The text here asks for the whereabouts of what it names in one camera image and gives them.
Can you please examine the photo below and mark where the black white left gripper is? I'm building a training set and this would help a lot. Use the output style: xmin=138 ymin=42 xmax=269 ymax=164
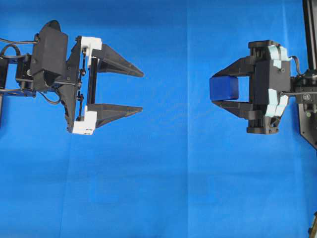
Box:
xmin=57 ymin=35 xmax=145 ymax=135

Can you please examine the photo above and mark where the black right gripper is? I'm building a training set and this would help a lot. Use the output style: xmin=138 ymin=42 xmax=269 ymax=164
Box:
xmin=212 ymin=40 xmax=282 ymax=134

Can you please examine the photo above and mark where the blue block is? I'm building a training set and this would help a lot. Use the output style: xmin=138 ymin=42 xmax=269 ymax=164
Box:
xmin=210 ymin=76 xmax=239 ymax=101

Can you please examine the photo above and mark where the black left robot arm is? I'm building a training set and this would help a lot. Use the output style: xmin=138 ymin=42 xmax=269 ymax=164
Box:
xmin=0 ymin=28 xmax=143 ymax=135

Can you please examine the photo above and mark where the blue table cloth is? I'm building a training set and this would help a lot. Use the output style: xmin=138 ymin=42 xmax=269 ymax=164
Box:
xmin=0 ymin=0 xmax=317 ymax=238

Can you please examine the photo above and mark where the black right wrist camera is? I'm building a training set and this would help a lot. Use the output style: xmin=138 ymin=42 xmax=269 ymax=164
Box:
xmin=265 ymin=45 xmax=291 ymax=118

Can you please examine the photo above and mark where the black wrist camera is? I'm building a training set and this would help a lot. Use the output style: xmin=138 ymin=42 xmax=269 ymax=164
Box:
xmin=265 ymin=45 xmax=291 ymax=118
xmin=30 ymin=20 xmax=68 ymax=92

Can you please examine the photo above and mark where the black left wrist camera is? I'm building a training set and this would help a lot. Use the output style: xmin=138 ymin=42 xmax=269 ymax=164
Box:
xmin=30 ymin=20 xmax=68 ymax=92

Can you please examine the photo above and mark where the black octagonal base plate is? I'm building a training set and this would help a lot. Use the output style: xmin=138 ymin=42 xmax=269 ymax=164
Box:
xmin=298 ymin=104 xmax=317 ymax=149

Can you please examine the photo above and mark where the black aluminium frame rail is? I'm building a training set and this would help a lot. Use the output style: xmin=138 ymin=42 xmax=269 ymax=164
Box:
xmin=303 ymin=0 xmax=317 ymax=70

